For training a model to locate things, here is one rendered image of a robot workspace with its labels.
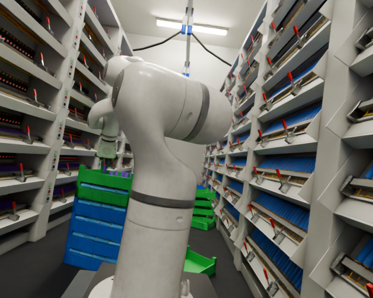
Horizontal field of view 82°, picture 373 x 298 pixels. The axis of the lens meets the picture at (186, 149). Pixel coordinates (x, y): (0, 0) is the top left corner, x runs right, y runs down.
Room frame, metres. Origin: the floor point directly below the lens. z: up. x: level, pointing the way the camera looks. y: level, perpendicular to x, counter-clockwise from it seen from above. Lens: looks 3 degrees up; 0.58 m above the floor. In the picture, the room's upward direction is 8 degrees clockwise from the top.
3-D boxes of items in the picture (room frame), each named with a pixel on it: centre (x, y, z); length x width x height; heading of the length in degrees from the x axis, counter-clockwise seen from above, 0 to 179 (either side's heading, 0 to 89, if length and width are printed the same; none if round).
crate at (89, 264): (1.14, 0.35, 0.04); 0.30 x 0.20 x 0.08; 77
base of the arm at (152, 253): (0.40, 0.03, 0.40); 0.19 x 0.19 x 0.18
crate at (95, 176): (1.14, 0.35, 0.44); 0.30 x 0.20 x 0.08; 77
